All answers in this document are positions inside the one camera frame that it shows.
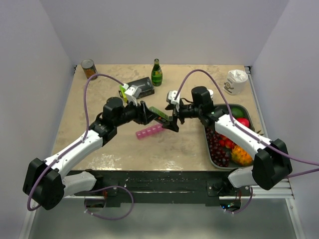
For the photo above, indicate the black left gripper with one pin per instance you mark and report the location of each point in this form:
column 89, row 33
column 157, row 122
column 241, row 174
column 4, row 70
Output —
column 144, row 115

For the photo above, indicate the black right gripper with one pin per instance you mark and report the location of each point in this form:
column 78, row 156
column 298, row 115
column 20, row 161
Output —
column 177, row 111

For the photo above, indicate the green pill bottle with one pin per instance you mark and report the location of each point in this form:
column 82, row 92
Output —
column 161, row 116

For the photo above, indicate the pink weekly pill organizer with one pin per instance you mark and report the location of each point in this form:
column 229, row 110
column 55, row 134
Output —
column 149, row 131

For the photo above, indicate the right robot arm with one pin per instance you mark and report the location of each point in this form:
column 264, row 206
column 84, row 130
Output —
column 270, row 161

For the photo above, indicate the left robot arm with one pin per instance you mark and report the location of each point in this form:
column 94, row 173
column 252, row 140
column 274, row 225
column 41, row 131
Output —
column 47, row 181

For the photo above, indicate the black green razor box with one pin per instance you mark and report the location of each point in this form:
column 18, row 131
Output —
column 145, row 84

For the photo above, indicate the green glass bottle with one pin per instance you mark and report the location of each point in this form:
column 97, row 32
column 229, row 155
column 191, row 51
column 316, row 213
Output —
column 156, row 74

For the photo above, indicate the white supplement bottle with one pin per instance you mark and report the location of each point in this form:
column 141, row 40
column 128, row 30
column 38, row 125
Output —
column 211, row 93

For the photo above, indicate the dark red grapes bunch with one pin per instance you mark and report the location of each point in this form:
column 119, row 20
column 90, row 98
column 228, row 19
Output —
column 219, row 154

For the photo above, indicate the grey fruit tray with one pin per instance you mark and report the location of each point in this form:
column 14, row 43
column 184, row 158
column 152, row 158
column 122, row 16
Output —
column 232, row 164

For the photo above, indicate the green apple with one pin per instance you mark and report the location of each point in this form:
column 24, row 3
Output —
column 237, row 113

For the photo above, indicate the white paper bag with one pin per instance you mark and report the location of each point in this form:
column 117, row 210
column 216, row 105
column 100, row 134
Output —
column 235, row 82

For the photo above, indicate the red apple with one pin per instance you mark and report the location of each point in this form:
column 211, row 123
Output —
column 244, row 122

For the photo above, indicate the yellow dragon fruit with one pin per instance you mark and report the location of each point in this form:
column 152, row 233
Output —
column 240, row 156

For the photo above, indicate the orange labelled tin can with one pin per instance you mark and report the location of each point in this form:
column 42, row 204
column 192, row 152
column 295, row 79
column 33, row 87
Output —
column 89, row 68

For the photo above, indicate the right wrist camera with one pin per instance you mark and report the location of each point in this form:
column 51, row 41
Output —
column 174, row 99

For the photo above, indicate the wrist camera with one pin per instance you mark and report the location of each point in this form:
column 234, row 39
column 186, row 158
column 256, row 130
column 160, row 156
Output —
column 132, row 94
column 174, row 99

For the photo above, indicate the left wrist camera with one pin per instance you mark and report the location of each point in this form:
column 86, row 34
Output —
column 132, row 94

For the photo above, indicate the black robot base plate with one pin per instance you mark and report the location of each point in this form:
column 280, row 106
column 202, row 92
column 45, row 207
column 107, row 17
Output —
column 163, row 187

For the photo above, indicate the aluminium frame rail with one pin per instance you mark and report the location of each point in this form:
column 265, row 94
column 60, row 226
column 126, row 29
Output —
column 283, row 189

